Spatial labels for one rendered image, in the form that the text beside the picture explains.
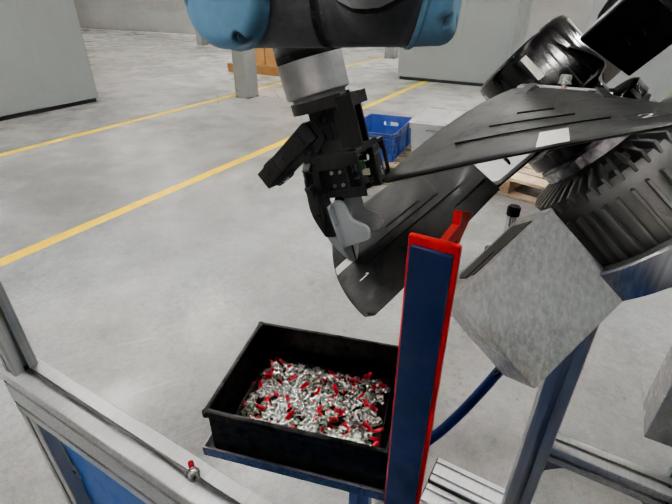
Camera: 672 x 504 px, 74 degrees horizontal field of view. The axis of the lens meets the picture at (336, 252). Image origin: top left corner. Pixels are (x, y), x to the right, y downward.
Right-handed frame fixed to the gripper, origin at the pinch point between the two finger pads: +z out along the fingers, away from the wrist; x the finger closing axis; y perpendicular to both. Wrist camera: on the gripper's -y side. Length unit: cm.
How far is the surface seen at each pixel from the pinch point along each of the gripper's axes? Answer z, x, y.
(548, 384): 32.0, 15.8, 20.2
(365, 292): 3.3, -4.8, 4.4
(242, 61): -70, 451, -404
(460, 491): 92, 35, -10
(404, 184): -5.7, 9.5, 5.7
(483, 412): 99, 73, -14
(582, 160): -6.1, 10.0, 27.5
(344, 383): 15.8, -8.2, -0.5
